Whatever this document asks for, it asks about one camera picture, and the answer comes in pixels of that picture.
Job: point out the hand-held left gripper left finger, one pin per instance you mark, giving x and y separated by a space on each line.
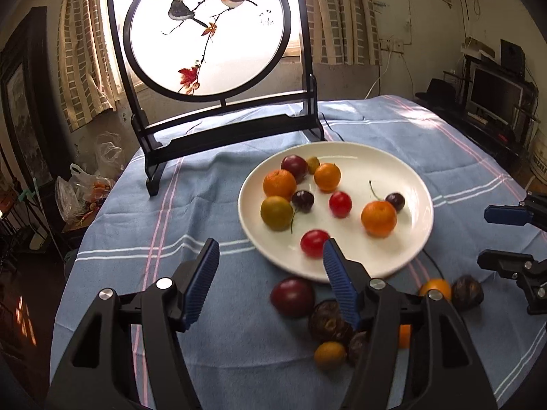
201 282

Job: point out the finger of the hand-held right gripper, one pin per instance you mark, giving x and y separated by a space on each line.
504 215
513 262

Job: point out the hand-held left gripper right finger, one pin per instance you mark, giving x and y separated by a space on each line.
339 282

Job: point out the dark wrinkled passion fruit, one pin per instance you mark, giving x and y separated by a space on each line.
329 320

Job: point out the red cherry tomato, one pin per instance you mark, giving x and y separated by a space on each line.
314 243
340 203

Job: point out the large dark purple plum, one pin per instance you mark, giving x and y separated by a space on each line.
292 297

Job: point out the brown water chestnut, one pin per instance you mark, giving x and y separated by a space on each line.
357 347
467 292

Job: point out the small tan yellow fruit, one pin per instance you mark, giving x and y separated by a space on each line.
330 355

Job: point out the orange mandarin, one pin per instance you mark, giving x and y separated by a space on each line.
279 183
436 286
378 218
327 177
404 336

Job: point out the dark cherry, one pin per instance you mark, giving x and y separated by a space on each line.
303 200
395 201

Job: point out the greenish yellow citrus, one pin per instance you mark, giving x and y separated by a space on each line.
277 213

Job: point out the small olive green fruit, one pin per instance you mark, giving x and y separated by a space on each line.
314 164

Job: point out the white round plate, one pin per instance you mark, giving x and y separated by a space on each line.
384 166

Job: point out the blue plaid tablecloth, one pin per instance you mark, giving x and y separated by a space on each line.
205 205

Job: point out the dark side desk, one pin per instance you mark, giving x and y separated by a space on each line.
491 134

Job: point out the computer monitor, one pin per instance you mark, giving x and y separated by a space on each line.
495 94

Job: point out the black hat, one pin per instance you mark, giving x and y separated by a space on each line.
438 92

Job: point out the bird painting table screen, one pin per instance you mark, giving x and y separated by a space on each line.
222 132

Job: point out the clear plastic bag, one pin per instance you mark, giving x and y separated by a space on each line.
109 153
75 196

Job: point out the black speaker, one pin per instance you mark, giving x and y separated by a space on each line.
513 55

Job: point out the dark framed painting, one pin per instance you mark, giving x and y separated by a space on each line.
25 106

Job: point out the brick pattern curtain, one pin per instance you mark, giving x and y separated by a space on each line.
342 13
83 51

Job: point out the wall socket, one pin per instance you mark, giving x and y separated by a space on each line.
391 45

